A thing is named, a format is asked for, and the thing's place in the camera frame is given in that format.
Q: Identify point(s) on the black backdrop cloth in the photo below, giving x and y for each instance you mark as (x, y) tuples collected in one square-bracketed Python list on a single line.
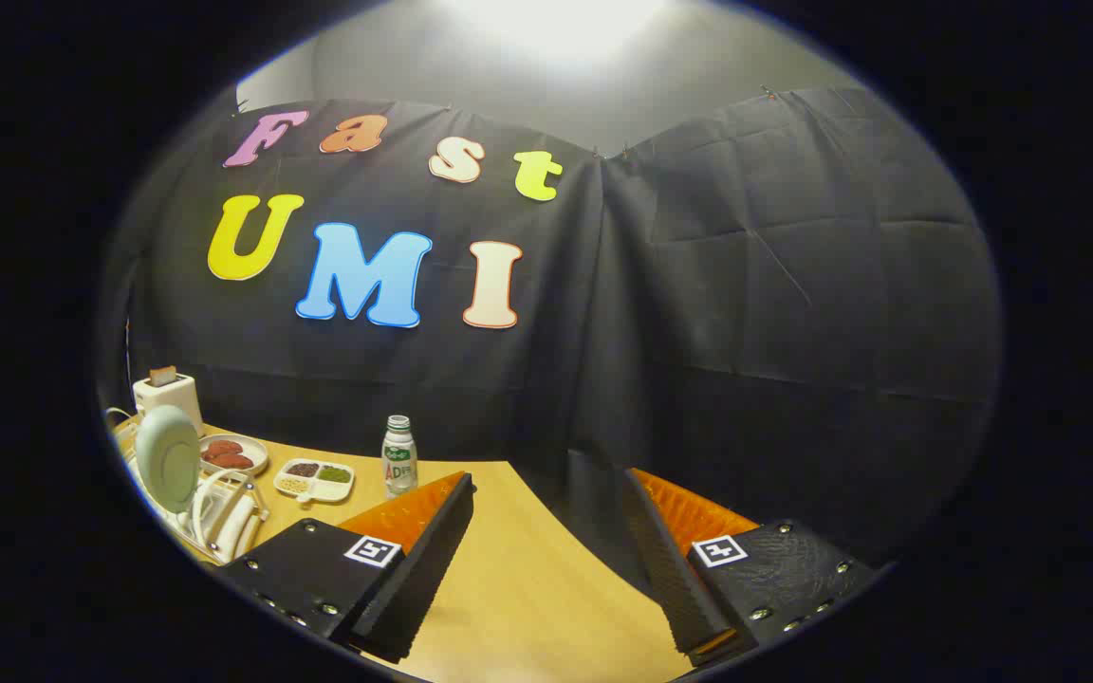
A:
[(746, 285)]

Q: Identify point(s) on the beige plate with meat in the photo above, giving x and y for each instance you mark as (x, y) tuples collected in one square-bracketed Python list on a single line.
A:
[(260, 455)]

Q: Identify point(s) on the small white drink bottle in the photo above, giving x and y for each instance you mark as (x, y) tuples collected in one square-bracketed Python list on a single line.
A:
[(399, 465)]

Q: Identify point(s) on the light green plate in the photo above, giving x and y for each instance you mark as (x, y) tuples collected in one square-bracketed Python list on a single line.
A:
[(167, 460)]

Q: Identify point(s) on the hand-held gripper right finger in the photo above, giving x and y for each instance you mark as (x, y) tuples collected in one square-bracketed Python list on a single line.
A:
[(670, 569)]

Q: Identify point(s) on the white toaster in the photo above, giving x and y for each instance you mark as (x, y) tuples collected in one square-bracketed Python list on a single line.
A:
[(176, 396)]

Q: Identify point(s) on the bread slice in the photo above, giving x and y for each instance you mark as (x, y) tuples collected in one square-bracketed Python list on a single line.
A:
[(163, 376)]

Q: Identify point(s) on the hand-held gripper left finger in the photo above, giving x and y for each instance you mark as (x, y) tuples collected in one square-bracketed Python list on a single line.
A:
[(433, 560)]

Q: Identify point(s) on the white divided grain tray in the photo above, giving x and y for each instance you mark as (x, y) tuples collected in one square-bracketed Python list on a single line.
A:
[(314, 490)]

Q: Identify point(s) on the brown meat piece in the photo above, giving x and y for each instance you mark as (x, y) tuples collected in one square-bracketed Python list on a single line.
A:
[(222, 449), (235, 462)]

